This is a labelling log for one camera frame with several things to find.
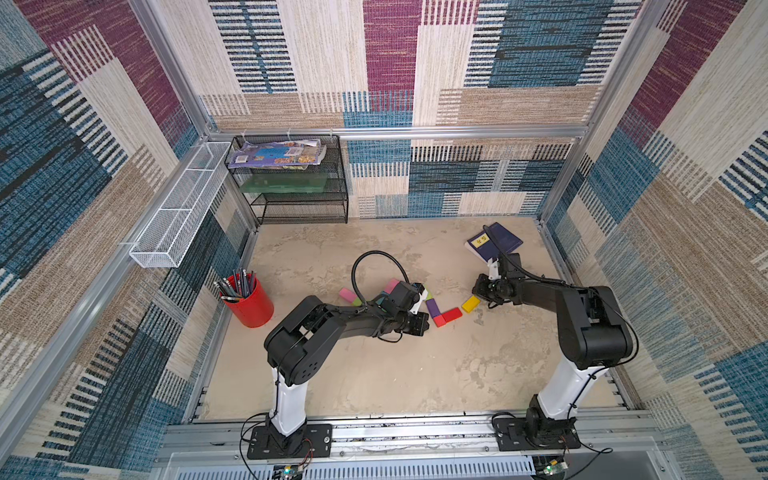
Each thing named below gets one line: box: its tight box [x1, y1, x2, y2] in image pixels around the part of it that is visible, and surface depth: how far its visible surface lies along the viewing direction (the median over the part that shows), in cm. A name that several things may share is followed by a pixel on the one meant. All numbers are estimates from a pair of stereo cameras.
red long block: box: [442, 307, 463, 323], surface depth 98 cm
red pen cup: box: [220, 269, 275, 328], surface depth 89 cm
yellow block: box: [462, 295, 481, 313], surface depth 98 cm
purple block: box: [425, 298, 441, 319], surface depth 98 cm
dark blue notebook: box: [464, 222, 524, 262], surface depth 117 cm
